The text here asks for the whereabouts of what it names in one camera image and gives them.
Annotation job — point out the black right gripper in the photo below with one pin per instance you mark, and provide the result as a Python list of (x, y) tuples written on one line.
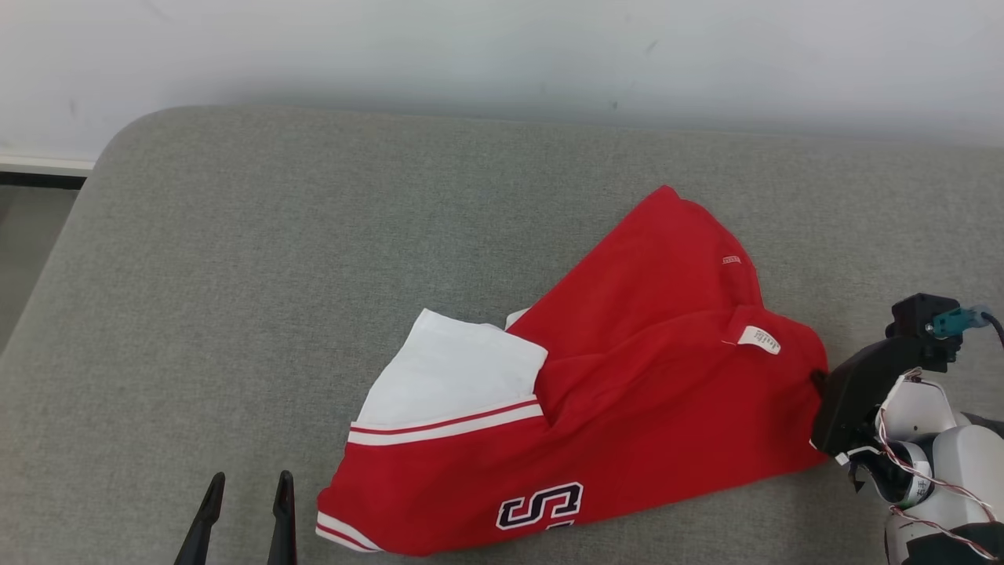
[(851, 400)]

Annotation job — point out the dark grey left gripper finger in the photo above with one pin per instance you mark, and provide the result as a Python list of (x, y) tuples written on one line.
[(202, 526), (283, 526)]

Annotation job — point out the red white jersey shirt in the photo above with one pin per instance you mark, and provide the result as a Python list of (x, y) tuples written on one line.
[(627, 353)]

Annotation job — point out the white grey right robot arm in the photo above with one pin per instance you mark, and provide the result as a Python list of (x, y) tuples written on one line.
[(973, 471)]

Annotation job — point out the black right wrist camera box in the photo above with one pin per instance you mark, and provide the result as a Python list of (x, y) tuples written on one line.
[(918, 314)]

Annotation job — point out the dark wall baseboard strip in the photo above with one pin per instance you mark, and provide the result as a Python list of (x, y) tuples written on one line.
[(39, 179)]

